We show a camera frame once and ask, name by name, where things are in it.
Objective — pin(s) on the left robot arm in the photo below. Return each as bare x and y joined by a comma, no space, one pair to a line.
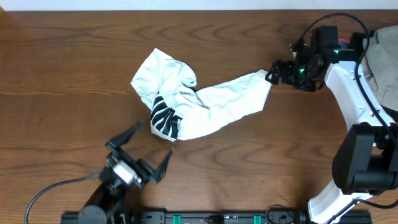
105,204

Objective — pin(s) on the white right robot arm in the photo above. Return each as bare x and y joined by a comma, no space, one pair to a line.
365,164

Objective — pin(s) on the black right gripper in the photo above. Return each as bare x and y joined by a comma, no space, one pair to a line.
288,65

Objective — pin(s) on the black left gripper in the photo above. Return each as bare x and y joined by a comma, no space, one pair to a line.
133,162

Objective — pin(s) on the black garment with red trim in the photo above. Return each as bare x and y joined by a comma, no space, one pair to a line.
356,42

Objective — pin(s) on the white t-shirt with black stripes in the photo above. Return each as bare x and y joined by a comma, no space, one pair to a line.
179,112

